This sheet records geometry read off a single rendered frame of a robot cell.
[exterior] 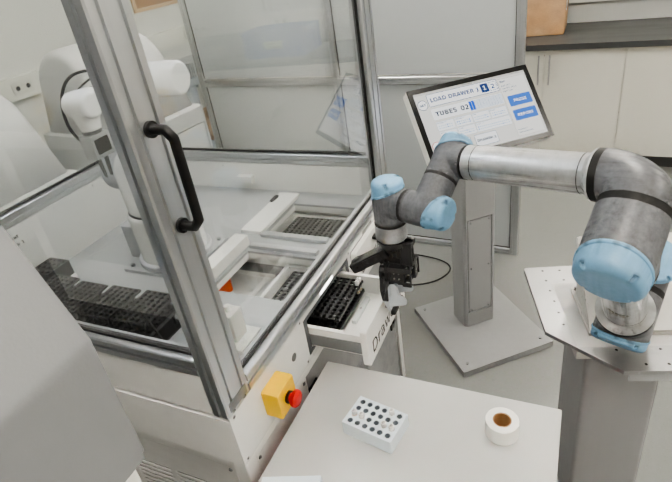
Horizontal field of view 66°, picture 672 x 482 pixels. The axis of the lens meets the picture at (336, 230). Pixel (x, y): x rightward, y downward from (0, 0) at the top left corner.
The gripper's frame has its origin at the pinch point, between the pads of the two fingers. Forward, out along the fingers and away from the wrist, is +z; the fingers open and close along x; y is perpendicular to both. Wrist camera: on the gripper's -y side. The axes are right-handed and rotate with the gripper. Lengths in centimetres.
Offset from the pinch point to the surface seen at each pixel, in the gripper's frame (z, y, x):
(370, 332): -0.1, -1.3, -11.9
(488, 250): 47, 8, 101
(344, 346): 5.2, -8.5, -12.9
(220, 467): 16, -27, -46
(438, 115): -20, -8, 88
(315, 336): 3.7, -16.3, -12.9
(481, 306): 77, 6, 99
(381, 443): 12.3, 7.1, -31.9
